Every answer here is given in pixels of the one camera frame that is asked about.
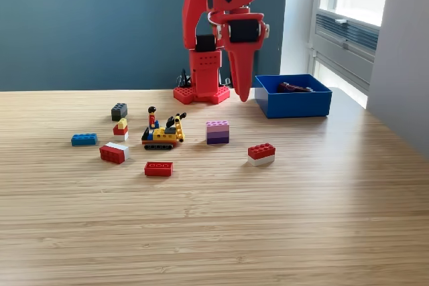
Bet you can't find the dark red toy car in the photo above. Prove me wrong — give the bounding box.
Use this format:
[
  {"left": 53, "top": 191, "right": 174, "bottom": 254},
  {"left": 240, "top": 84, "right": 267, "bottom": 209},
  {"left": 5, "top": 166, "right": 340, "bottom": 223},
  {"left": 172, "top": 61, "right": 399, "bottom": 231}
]
[{"left": 276, "top": 81, "right": 314, "bottom": 94}]

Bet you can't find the blue plastic bin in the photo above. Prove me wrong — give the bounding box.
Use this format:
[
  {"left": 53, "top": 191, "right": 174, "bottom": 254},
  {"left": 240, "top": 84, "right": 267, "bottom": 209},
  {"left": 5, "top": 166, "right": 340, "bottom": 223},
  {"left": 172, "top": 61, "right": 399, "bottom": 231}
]
[{"left": 253, "top": 74, "right": 332, "bottom": 119}]

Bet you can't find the pink and purple brick stack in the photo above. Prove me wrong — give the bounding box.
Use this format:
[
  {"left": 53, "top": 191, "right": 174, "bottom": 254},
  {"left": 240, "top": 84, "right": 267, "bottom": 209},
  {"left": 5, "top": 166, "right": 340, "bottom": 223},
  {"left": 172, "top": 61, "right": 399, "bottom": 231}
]
[{"left": 205, "top": 120, "right": 231, "bottom": 145}]

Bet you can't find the red on white brick stack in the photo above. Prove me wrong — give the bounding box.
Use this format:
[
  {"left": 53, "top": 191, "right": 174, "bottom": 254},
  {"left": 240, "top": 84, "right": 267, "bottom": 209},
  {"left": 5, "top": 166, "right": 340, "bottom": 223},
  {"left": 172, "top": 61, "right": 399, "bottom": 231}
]
[{"left": 247, "top": 143, "right": 277, "bottom": 167}]

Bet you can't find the small yellow toy digger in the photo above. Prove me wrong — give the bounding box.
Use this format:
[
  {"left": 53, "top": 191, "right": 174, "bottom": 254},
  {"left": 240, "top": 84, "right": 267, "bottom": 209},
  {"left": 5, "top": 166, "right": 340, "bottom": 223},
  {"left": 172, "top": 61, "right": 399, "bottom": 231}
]
[{"left": 141, "top": 112, "right": 188, "bottom": 151}]

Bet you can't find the toy figure red shirt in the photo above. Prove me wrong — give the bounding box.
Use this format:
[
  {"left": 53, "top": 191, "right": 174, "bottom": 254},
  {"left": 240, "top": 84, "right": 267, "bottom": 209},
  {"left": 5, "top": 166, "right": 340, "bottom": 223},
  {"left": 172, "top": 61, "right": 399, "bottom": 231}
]
[{"left": 147, "top": 106, "right": 160, "bottom": 130}]

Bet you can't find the grey window vent unit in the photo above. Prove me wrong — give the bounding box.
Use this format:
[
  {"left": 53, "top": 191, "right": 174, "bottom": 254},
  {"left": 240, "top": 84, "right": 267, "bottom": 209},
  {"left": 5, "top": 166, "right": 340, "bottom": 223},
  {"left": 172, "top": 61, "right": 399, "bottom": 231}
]
[{"left": 310, "top": 10, "right": 380, "bottom": 91}]

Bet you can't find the red building brick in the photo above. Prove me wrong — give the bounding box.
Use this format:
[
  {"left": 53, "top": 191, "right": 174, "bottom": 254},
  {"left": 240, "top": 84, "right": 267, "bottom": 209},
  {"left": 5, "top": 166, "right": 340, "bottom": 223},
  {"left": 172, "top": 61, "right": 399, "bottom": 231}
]
[{"left": 143, "top": 161, "right": 174, "bottom": 177}]

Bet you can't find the black building brick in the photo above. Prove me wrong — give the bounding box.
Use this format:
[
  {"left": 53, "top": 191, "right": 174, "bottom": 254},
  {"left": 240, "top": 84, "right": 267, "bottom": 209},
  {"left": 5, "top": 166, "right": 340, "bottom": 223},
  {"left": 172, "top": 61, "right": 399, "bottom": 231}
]
[{"left": 111, "top": 102, "right": 129, "bottom": 122}]

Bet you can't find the yellow red white brick stack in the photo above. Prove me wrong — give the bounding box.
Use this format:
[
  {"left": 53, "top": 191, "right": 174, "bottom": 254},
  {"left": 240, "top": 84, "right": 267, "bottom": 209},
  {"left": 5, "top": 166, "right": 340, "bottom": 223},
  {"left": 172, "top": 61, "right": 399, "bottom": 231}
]
[{"left": 113, "top": 117, "right": 129, "bottom": 142}]

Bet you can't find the red and white tipped brick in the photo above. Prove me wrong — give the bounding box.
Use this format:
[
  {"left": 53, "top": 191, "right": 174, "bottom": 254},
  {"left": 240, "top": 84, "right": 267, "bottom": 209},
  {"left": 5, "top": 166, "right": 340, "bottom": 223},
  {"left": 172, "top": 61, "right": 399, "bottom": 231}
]
[{"left": 99, "top": 141, "right": 130, "bottom": 165}]

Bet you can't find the blue flat building brick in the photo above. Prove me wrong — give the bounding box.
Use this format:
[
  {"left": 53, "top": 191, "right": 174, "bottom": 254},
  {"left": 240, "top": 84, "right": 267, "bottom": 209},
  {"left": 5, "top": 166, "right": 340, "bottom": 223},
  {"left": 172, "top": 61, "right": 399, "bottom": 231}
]
[{"left": 70, "top": 133, "right": 99, "bottom": 147}]

